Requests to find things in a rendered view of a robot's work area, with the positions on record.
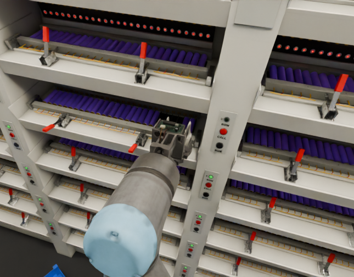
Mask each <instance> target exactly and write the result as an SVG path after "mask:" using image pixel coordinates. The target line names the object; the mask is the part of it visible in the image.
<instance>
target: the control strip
mask: <svg viewBox="0 0 354 277"><path fill-rule="evenodd" d="M281 2H282V0H239V3H238V7H237V12H236V15H235V19H234V24H242V25H250V26H258V27H266V28H271V29H272V28H273V25H274V22H275V20H276V17H277V14H278V11H279V7H280V4H281Z"/></svg>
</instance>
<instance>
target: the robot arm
mask: <svg viewBox="0 0 354 277"><path fill-rule="evenodd" d="M185 127H186V126H185V125H184V124H179V123H175V122H172V121H169V117H167V119H166V120H161V119H159V120H158V122H157V123H156V124H155V125H154V127H153V128H152V136H151V145H150V152H149V153H145V154H143V155H141V156H139V157H138V158H137V159H136V161H135V162H134V163H133V165H132V166H131V167H130V169H129V171H128V172H127V173H125V174H124V177H123V179H122V180H121V182H120V183H119V185H118V186H117V188H116V189H115V191H114V192H113V193H112V195H111V196H110V198H109V199H108V200H107V202H106V204H105V205H104V206H103V208H102V209H101V210H100V211H99V212H98V213H97V214H96V215H95V216H94V218H93V219H92V221H91V224H90V226H89V228H88V230H87V232H86V233H85V236H84V239H83V250H84V252H85V255H86V257H88V258H89V261H90V263H91V264H92V265H93V266H94V267H95V268H96V269H98V270H99V271H100V272H102V273H103V274H104V277H171V276H170V274H169V273H168V271H167V269H166V268H165V266H164V264H163V262H162V261H161V259H160V257H159V250H160V243H161V235H162V230H163V228H164V223H165V220H166V217H167V214H168V211H169V209H170V205H171V202H172V199H173V198H174V195H175V192H176V189H177V186H178V183H179V177H180V175H179V170H178V168H177V166H176V165H179V164H180V163H183V161H184V159H187V158H188V156H189V155H190V154H191V152H192V148H193V146H192V134H191V131H190V127H191V121H190V122H189V124H188V127H186V129H185Z"/></svg>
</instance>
